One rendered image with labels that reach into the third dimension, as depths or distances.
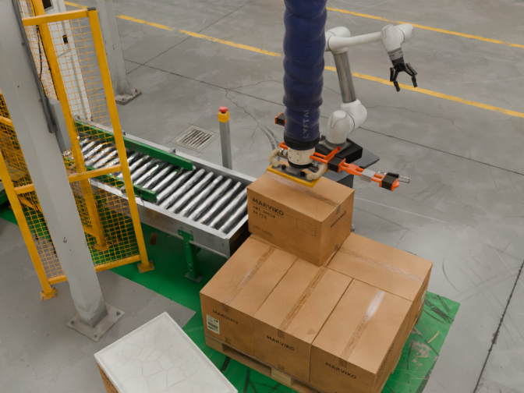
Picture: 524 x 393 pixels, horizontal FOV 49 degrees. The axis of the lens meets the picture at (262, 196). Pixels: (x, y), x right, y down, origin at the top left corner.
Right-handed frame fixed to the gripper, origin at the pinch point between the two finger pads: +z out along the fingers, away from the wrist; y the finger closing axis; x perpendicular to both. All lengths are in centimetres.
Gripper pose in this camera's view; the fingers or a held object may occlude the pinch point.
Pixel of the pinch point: (406, 87)
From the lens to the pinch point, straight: 393.3
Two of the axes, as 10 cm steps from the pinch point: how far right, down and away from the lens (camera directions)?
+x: 6.8, -4.5, 5.8
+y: 6.3, -0.5, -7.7
